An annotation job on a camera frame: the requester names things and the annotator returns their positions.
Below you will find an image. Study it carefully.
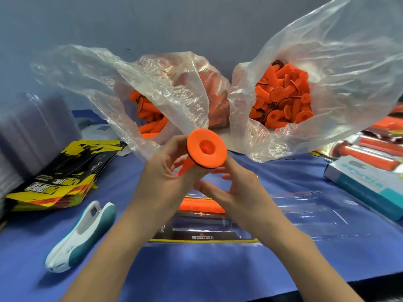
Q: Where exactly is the person's right hand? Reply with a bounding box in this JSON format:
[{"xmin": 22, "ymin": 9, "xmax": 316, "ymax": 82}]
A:
[{"xmin": 194, "ymin": 155, "xmax": 298, "ymax": 247}]

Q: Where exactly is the person's left hand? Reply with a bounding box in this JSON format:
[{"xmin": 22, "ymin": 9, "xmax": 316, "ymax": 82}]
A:
[{"xmin": 126, "ymin": 135, "xmax": 212, "ymax": 241}]

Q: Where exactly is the yellow black backing card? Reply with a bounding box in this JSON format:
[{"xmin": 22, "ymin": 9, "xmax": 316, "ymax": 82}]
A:
[{"xmin": 149, "ymin": 195, "xmax": 259, "ymax": 244}]

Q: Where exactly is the teal hand stapler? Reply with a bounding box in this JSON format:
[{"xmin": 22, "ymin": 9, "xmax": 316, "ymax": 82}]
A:
[{"xmin": 45, "ymin": 200, "xmax": 117, "ymax": 273}]

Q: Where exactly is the stack of clear blister shells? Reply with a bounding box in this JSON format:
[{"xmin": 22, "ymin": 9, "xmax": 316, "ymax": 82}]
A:
[{"xmin": 0, "ymin": 92, "xmax": 83, "ymax": 221}]

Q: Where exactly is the person's left forearm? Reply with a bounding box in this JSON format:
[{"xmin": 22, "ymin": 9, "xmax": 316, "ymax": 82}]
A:
[{"xmin": 60, "ymin": 223, "xmax": 158, "ymax": 302}]

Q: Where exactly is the white printed paper sheet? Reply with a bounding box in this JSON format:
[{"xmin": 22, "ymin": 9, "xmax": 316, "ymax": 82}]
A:
[{"xmin": 82, "ymin": 124, "xmax": 133, "ymax": 156}]

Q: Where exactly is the stack of yellow black cards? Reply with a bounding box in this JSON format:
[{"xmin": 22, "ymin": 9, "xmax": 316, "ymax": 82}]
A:
[{"xmin": 6, "ymin": 139, "xmax": 127, "ymax": 211}]

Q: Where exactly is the teal white cardboard box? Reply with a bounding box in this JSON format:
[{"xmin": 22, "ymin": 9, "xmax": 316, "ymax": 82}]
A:
[{"xmin": 323, "ymin": 155, "xmax": 403, "ymax": 223}]

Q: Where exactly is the large clear plastic bag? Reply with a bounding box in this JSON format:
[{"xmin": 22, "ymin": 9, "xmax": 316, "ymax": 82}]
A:
[{"xmin": 228, "ymin": 0, "xmax": 403, "ymax": 163}]

